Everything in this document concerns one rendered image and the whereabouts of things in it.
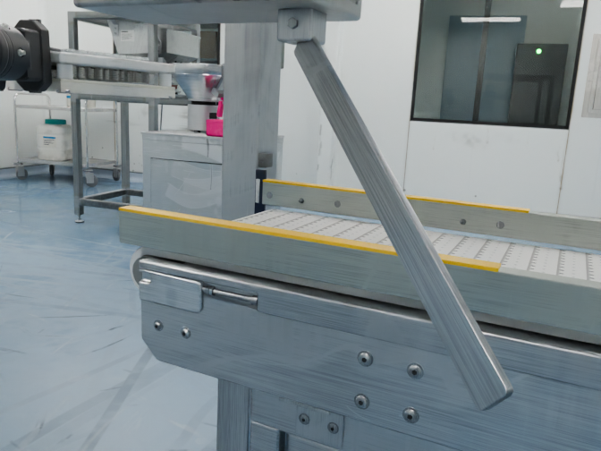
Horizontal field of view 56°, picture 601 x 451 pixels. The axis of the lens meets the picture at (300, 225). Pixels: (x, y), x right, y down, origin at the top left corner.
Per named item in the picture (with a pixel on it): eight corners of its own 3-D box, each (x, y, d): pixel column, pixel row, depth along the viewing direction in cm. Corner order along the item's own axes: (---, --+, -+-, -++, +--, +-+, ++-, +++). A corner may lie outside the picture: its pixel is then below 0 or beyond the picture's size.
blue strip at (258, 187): (250, 305, 82) (255, 169, 78) (252, 304, 82) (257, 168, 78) (259, 307, 81) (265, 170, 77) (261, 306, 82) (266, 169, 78)
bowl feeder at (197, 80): (159, 131, 317) (159, 62, 309) (191, 129, 350) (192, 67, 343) (237, 136, 302) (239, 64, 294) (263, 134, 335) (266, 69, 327)
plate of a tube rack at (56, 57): (175, 74, 117) (175, 63, 117) (60, 63, 99) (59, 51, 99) (114, 73, 133) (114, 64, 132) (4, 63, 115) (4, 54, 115)
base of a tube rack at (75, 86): (175, 98, 118) (175, 87, 117) (61, 92, 100) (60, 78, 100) (114, 95, 134) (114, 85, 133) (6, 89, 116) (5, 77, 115)
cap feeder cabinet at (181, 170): (140, 267, 319) (139, 131, 303) (190, 245, 372) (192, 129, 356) (241, 283, 300) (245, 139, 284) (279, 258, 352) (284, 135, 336)
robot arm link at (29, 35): (11, 19, 99) (-41, 8, 88) (60, 20, 98) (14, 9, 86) (16, 92, 102) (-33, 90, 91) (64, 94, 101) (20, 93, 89)
